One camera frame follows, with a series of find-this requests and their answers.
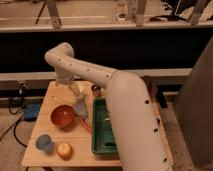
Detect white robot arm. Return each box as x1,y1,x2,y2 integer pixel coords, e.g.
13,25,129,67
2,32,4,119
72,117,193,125
45,42,173,171

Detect red bowl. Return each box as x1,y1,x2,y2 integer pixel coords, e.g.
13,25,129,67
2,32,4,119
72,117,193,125
50,105,75,129

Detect small dark can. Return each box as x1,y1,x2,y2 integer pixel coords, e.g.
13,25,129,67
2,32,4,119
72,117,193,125
91,85,101,97

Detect blue power box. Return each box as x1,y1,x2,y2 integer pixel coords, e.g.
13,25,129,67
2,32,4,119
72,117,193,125
24,103,41,121

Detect wooden table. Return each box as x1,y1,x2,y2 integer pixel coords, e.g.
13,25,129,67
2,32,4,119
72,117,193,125
21,80,175,168

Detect green plastic tray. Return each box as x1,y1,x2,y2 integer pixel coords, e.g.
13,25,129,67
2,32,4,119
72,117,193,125
91,98,118,155

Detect blue cup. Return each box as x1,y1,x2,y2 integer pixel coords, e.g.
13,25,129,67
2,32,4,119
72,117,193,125
35,134,53,153

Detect apple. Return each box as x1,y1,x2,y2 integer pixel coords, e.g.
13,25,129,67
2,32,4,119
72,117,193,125
57,142,73,160

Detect black cables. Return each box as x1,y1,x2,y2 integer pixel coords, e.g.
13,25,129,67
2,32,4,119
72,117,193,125
0,81,28,148

